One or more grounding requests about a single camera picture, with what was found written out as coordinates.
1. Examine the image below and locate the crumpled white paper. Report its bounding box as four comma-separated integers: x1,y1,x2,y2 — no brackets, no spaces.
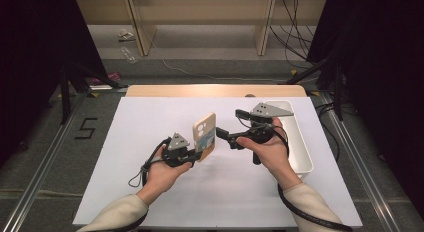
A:
117,28,136,43

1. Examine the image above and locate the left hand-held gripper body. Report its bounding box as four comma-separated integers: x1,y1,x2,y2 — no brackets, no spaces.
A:
161,132,202,169

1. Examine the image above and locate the person's left hand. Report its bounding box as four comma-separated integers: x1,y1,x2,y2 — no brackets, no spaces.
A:
135,145,194,207

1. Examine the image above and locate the person's right hand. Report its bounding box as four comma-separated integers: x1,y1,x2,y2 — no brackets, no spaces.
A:
235,117,303,192

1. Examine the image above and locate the right hand-held gripper cable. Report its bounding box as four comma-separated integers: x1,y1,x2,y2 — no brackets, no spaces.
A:
271,123,354,232

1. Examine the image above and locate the beige wooden shelf unit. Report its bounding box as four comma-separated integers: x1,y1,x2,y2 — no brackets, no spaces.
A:
75,0,327,57

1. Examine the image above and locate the hand-held gripper cable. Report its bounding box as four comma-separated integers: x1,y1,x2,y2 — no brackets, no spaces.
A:
271,123,354,232
127,136,173,189

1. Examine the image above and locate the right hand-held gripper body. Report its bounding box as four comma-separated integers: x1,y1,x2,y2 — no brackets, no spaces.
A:
238,102,295,166

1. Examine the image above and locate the phone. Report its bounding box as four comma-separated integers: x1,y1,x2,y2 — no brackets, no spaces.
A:
192,112,217,163

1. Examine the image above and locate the left hand-held gripper cable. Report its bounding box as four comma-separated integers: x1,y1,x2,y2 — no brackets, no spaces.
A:
127,136,173,189

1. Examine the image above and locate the aluminium floor rail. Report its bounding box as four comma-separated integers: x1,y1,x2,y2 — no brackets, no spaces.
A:
1,91,87,232
318,91,402,232

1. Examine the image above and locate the dark curtain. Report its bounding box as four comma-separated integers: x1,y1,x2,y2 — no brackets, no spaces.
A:
305,0,424,220
0,0,108,168

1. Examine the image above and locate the bundle of black hanging cables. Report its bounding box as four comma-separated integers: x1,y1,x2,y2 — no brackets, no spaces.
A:
269,0,318,70

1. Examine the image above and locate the white plastic storage box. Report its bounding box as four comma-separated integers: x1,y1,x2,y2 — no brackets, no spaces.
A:
263,100,315,180

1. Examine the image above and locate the white table mat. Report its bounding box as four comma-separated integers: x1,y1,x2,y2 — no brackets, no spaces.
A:
72,96,364,228

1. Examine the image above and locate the black metal stand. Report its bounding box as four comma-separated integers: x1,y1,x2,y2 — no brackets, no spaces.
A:
59,62,128,125
285,57,345,122

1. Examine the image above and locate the pink item on floor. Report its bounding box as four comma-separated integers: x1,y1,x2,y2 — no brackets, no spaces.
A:
92,71,121,86

